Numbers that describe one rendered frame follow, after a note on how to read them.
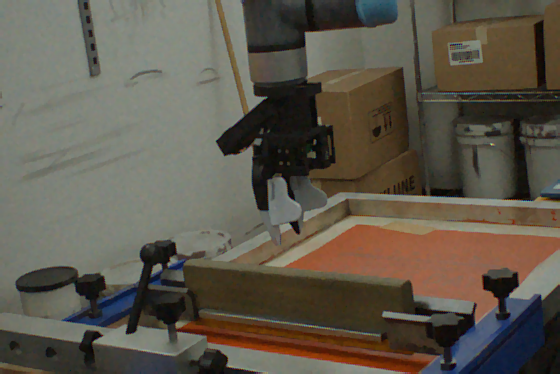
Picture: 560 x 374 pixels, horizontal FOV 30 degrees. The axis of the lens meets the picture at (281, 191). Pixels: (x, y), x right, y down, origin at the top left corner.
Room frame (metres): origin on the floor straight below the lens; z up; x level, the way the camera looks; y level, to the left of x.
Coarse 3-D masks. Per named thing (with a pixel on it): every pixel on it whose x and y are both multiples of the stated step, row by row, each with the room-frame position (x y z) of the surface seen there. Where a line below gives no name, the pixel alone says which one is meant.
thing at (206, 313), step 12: (204, 312) 1.42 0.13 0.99; (216, 312) 1.41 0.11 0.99; (228, 312) 1.41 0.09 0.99; (252, 324) 1.37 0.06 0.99; (264, 324) 1.36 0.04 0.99; (276, 324) 1.35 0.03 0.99; (288, 324) 1.34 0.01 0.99; (300, 324) 1.33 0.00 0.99; (312, 324) 1.32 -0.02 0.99; (324, 324) 1.31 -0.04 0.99; (348, 336) 1.28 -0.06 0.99; (360, 336) 1.27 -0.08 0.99; (372, 336) 1.26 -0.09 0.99; (384, 336) 1.26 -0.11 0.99
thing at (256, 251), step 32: (288, 224) 1.84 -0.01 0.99; (320, 224) 1.89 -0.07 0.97; (512, 224) 1.78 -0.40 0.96; (544, 224) 1.75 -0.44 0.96; (224, 256) 1.69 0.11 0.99; (256, 256) 1.72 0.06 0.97; (544, 288) 1.36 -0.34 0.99; (128, 320) 1.46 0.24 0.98; (160, 320) 1.51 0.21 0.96; (544, 320) 1.32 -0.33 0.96
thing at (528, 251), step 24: (456, 240) 1.73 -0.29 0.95; (480, 240) 1.72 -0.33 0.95; (504, 240) 1.70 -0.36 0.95; (528, 240) 1.69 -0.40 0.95; (552, 240) 1.67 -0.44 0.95; (528, 264) 1.57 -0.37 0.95; (480, 288) 1.49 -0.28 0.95; (480, 312) 1.39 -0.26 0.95; (336, 360) 1.29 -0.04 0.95; (360, 360) 1.28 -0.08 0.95; (384, 360) 1.27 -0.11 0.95; (408, 360) 1.26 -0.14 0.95; (432, 360) 1.25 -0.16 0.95
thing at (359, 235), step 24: (336, 240) 1.82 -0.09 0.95; (360, 240) 1.80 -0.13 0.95; (384, 240) 1.78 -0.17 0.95; (408, 240) 1.77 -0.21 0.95; (432, 240) 1.75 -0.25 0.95; (288, 264) 1.72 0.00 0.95; (312, 264) 1.70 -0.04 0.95; (216, 336) 1.42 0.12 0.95; (240, 336) 1.41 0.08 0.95; (264, 336) 1.40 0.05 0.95
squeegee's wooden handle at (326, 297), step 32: (192, 288) 1.45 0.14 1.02; (224, 288) 1.41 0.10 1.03; (256, 288) 1.38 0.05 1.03; (288, 288) 1.35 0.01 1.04; (320, 288) 1.32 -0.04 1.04; (352, 288) 1.29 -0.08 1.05; (384, 288) 1.26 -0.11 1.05; (320, 320) 1.32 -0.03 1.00; (352, 320) 1.29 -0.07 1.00; (384, 320) 1.26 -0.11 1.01
